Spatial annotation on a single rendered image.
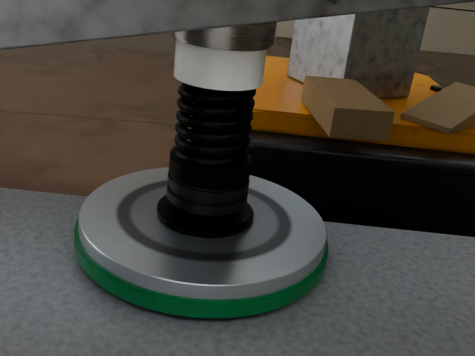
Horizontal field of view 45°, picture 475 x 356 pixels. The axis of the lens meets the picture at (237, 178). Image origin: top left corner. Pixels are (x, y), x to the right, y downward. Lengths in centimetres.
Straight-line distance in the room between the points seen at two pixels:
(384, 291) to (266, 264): 11
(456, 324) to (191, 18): 30
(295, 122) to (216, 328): 64
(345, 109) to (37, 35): 62
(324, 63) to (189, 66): 76
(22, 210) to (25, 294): 14
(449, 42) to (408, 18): 603
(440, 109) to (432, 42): 604
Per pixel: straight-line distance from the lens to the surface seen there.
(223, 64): 42
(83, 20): 36
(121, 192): 53
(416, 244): 59
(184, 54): 43
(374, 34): 115
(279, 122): 101
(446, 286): 53
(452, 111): 112
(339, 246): 55
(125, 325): 42
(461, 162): 105
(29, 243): 52
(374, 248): 56
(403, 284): 52
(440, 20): 713
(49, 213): 56
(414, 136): 106
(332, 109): 91
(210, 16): 38
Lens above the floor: 107
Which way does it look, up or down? 24 degrees down
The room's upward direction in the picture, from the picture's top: 7 degrees clockwise
